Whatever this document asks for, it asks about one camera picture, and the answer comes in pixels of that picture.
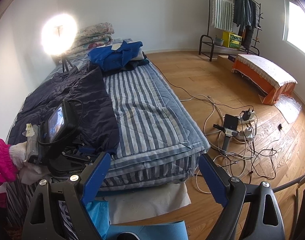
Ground navy quilted puffer jacket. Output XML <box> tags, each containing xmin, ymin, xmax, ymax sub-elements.
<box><xmin>8</xmin><ymin>67</ymin><xmax>120</xmax><ymax>153</ymax></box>

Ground left forearm pink sleeve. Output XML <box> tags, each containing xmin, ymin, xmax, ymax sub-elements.
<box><xmin>0</xmin><ymin>138</ymin><xmax>19</xmax><ymax>209</ymax></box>

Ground black clothes rack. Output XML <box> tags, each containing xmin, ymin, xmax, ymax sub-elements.
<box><xmin>198</xmin><ymin>0</ymin><xmax>263</xmax><ymax>61</ymax></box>

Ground dark hanging clothes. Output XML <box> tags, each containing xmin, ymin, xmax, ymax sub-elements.
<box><xmin>233</xmin><ymin>0</ymin><xmax>259</xmax><ymax>50</ymax></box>

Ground left hand white glove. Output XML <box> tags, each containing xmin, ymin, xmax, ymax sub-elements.
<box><xmin>9</xmin><ymin>142</ymin><xmax>50</xmax><ymax>185</ymax></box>

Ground light blue mat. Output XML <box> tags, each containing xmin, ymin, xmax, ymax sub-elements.
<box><xmin>85</xmin><ymin>200</ymin><xmax>188</xmax><ymax>239</ymax></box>

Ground white towel under mattress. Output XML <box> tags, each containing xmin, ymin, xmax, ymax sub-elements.
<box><xmin>103</xmin><ymin>183</ymin><xmax>191</xmax><ymax>224</ymax></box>

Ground black light tripod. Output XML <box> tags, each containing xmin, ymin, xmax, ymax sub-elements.
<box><xmin>60</xmin><ymin>55</ymin><xmax>74</xmax><ymax>73</ymax></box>

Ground spare gripper on floor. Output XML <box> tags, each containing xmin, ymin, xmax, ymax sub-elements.
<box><xmin>213</xmin><ymin>114</ymin><xmax>239</xmax><ymax>155</ymax></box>

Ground white power strip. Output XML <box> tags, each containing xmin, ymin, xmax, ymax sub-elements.
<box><xmin>236</xmin><ymin>108</ymin><xmax>258</xmax><ymax>140</ymax></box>

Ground royal blue garment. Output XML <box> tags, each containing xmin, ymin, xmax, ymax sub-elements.
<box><xmin>88</xmin><ymin>41</ymin><xmax>143</xmax><ymax>73</ymax></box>

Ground blue white striped quilt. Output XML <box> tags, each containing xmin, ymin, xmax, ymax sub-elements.
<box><xmin>100</xmin><ymin>64</ymin><xmax>210</xmax><ymax>192</ymax></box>

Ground dark garment under blue one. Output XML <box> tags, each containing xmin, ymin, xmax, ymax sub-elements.
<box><xmin>124</xmin><ymin>51</ymin><xmax>150</xmax><ymax>71</ymax></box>

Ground floral folded quilts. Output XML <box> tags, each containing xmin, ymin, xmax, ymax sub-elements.
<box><xmin>65</xmin><ymin>22</ymin><xmax>115</xmax><ymax>57</ymax></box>

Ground orange covered bench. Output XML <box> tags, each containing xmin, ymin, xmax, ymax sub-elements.
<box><xmin>232</xmin><ymin>54</ymin><xmax>297</xmax><ymax>105</ymax></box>

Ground yellow crate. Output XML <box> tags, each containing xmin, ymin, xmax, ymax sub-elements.
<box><xmin>222</xmin><ymin>31</ymin><xmax>242</xmax><ymax>49</ymax></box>

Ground window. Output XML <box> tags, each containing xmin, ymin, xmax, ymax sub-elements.
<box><xmin>283</xmin><ymin>0</ymin><xmax>305</xmax><ymax>54</ymax></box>

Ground striped hanging towel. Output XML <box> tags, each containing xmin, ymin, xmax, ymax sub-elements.
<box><xmin>210</xmin><ymin>0</ymin><xmax>234</xmax><ymax>31</ymax></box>

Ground tangled floor cables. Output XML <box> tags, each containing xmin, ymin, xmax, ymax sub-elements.
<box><xmin>150</xmin><ymin>60</ymin><xmax>278</xmax><ymax>195</ymax></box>

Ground bright ring light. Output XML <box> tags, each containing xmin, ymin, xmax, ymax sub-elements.
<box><xmin>41</xmin><ymin>13</ymin><xmax>77</xmax><ymax>56</ymax></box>

